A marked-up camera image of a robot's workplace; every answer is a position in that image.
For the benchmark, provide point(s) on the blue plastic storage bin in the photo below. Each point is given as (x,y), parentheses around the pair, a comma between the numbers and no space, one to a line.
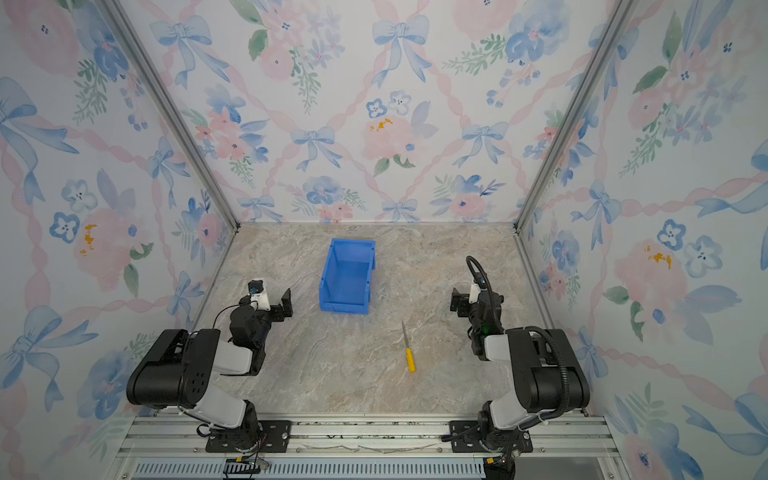
(345,285)

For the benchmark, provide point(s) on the aluminium rail base frame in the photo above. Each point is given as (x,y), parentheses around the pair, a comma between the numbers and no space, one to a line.
(169,445)

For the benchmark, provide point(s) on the left aluminium corner post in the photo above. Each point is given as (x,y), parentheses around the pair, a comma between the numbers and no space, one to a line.
(126,34)

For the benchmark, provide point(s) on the right aluminium corner post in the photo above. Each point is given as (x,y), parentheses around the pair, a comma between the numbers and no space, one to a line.
(615,27)

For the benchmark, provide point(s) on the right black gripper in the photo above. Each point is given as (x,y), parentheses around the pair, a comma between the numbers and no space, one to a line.
(466,302)

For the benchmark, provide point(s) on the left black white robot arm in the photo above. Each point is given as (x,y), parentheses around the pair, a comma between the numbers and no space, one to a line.
(179,368)

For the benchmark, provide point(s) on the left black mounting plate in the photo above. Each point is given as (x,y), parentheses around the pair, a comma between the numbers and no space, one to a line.
(268,436)

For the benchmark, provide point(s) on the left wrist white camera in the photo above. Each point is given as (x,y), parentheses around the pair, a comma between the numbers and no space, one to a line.
(260,302)

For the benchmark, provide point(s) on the black mounting plate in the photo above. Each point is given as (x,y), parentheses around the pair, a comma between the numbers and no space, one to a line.
(468,437)
(268,436)

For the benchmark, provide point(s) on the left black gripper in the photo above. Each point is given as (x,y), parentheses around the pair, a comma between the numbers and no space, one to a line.
(276,306)

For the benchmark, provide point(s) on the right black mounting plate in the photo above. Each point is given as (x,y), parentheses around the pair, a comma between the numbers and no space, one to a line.
(468,437)

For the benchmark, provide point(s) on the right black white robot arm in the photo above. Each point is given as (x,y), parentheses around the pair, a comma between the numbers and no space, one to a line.
(547,378)

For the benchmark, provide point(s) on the aluminium corner post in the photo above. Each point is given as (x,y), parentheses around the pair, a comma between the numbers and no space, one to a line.
(615,27)
(126,34)

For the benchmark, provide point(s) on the yellow handled screwdriver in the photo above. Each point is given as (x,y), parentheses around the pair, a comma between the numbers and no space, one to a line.
(408,351)

